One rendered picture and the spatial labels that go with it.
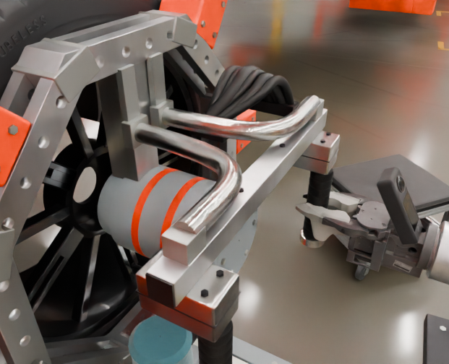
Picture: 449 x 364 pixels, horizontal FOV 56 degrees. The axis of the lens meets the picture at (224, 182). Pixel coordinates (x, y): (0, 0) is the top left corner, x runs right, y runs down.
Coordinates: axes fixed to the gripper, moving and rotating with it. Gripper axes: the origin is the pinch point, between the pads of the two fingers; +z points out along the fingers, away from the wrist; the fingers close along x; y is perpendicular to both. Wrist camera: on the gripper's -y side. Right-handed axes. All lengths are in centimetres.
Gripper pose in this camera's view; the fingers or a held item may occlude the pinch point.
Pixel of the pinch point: (307, 199)
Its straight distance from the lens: 72.5
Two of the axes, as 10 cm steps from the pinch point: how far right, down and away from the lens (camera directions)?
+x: 4.9, -4.7, 7.3
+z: -8.7, -2.6, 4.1
